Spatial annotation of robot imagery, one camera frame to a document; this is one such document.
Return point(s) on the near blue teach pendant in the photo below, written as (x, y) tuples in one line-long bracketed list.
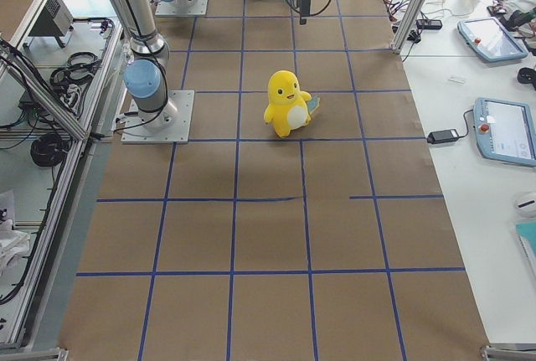
[(505, 131)]

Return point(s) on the blue teach pendant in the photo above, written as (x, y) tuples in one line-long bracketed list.
[(505, 131), (490, 40)]

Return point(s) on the teal notebook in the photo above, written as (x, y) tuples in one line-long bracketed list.
[(526, 235)]

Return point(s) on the small black device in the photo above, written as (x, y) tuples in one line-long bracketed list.
[(428, 24)]

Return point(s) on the black power adapter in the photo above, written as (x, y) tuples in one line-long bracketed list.
[(442, 136)]

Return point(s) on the far blue teach pendant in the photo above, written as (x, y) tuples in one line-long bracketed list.
[(490, 40)]

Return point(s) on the brown paper table cover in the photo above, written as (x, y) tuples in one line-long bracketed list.
[(333, 243)]

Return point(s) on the yellow plush penguin toy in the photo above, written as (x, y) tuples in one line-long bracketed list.
[(289, 107)]

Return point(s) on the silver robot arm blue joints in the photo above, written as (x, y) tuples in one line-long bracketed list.
[(145, 78)]

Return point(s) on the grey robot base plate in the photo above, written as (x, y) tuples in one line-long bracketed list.
[(171, 125)]

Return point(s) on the grey control box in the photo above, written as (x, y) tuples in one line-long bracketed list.
[(54, 21)]

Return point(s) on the aluminium frame rail left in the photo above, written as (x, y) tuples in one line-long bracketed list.
[(49, 101)]

